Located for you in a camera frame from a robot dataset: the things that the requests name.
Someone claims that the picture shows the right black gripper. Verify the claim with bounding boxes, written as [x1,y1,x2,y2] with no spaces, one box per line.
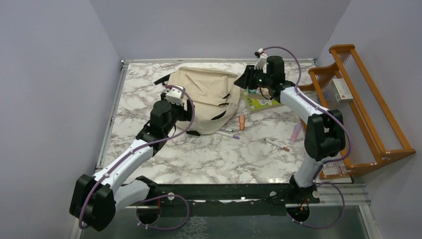
[233,65,271,91]

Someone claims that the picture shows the cream canvas backpack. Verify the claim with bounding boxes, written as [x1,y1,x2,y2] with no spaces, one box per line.
[154,67,241,136]

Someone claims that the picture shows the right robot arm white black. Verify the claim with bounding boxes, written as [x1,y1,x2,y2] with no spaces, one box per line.
[234,56,346,203]

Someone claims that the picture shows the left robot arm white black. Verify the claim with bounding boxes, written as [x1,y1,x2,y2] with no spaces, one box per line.
[69,97,196,231]

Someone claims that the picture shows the green illustrated book upper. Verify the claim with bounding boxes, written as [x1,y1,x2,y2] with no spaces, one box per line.
[247,89,260,95]

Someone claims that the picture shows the green illustrated book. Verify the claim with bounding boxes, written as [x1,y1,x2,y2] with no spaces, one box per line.
[247,89,260,95]
[242,92,283,114]

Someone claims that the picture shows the green illustrated book lower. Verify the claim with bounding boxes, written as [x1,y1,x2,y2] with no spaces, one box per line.
[242,92,283,114]

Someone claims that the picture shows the orange highlighter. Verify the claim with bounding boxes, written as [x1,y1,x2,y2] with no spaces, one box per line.
[239,114,245,131]

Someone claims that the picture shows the purple capped marker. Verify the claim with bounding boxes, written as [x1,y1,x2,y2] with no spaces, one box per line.
[216,131,240,140]

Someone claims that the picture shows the pink highlighter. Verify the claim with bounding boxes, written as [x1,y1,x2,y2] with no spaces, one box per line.
[289,123,302,145]

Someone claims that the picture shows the brown tipped white marker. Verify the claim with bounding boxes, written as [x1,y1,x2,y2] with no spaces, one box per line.
[265,138,290,152]

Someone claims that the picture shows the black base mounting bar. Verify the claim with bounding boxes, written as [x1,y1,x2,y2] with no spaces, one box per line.
[91,176,330,219]

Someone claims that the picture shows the small white box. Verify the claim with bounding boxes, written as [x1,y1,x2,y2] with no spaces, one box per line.
[330,78,353,103]

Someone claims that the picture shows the wooden shelf rack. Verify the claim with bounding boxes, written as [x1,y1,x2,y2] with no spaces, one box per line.
[299,44,416,180]

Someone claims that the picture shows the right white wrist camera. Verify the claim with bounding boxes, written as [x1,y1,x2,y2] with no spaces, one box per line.
[254,48,268,70]

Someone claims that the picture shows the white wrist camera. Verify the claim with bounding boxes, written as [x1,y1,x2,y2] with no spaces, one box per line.
[164,85,185,107]
[254,48,268,70]

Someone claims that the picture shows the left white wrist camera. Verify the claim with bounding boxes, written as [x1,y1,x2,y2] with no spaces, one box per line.
[164,85,185,107]

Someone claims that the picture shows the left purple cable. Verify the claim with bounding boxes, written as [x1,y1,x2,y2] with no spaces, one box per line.
[78,85,196,231]

